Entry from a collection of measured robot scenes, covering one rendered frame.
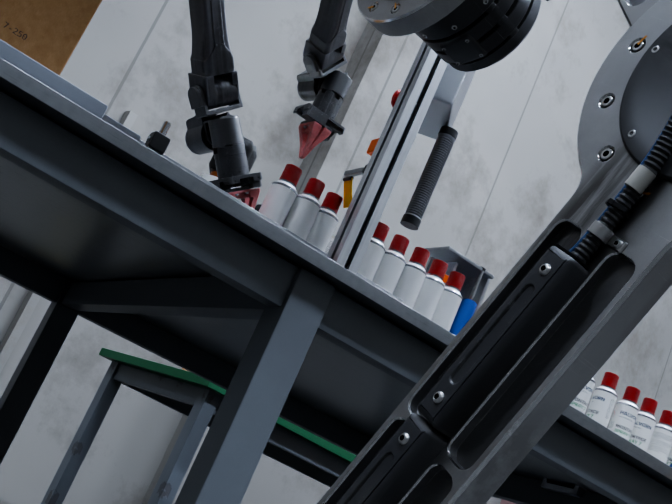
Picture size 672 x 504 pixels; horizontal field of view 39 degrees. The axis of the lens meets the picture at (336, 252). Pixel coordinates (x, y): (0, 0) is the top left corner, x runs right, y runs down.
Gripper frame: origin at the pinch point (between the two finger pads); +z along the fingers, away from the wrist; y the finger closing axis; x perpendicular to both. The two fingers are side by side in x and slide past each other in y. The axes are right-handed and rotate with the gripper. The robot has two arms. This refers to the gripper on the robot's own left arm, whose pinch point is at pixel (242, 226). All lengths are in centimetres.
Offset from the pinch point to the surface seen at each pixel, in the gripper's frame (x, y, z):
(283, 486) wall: -132, 291, 150
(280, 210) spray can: -6.9, -2.4, -1.7
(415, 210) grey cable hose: -30.1, -11.2, 2.6
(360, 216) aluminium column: -14.6, -16.6, 1.4
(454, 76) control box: -39.8, -16.6, -20.6
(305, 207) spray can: -11.9, -2.7, -1.4
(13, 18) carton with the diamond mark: 43, -40, -31
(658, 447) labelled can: -93, -3, 68
